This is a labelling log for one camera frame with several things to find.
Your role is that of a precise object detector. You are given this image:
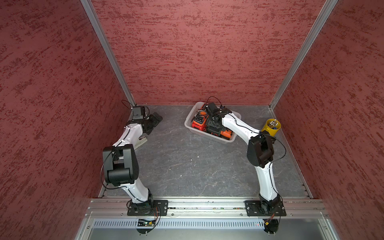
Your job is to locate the white black stapler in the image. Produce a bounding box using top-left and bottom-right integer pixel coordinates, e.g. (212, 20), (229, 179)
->
(134, 136), (148, 150)

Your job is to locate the green black multimeter face down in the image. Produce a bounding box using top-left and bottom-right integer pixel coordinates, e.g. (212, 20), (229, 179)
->
(206, 119), (225, 137)

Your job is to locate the right aluminium corner post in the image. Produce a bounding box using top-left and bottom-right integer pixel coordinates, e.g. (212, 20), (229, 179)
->
(269, 0), (338, 112)

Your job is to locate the orange grey multimeter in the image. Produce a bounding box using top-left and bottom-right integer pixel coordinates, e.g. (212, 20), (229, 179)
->
(194, 104), (209, 125)

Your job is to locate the aluminium front rail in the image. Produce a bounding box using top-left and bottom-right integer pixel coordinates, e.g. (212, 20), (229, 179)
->
(85, 197), (330, 219)

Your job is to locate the orange multimeter with probes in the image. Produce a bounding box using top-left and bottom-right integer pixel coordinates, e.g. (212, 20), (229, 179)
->
(220, 129), (233, 140)

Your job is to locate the yellow pen cup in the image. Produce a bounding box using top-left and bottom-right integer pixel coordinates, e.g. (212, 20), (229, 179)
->
(262, 119), (282, 137)

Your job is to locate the aluminium corner post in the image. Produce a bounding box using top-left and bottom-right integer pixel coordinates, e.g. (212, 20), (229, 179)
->
(269, 0), (338, 112)
(81, 0), (136, 105)

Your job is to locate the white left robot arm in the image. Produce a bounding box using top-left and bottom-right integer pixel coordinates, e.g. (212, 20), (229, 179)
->
(100, 106), (163, 211)

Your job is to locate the bright red multimeter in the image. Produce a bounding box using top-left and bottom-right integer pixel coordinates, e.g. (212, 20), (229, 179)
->
(191, 115), (207, 132)

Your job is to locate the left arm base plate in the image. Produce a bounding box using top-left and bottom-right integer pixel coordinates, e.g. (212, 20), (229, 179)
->
(127, 200), (169, 217)

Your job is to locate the white plastic basket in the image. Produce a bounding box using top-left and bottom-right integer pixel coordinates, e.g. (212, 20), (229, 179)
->
(184, 102), (238, 144)

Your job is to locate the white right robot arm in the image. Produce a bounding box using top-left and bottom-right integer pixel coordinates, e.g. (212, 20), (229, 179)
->
(203, 103), (282, 215)

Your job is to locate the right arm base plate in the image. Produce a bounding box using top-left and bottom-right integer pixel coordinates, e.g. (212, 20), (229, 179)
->
(244, 199), (287, 217)

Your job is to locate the left aluminium corner post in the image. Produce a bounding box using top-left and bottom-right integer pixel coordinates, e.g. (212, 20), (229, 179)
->
(81, 0), (136, 105)

